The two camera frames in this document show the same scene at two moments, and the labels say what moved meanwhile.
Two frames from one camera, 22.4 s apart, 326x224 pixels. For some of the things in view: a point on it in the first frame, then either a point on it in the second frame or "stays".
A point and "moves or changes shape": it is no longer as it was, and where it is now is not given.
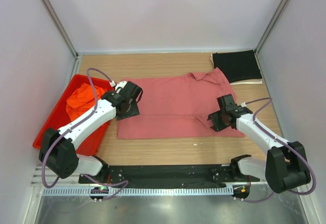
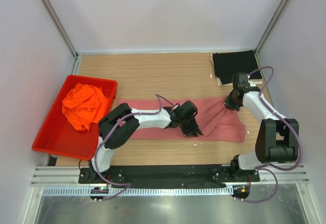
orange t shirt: (80, 101) stays
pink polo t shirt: (179, 107) moves or changes shape
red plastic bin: (59, 116) stays
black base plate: (171, 175) stays
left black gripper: (130, 111) → (187, 123)
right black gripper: (217, 121) → (229, 102)
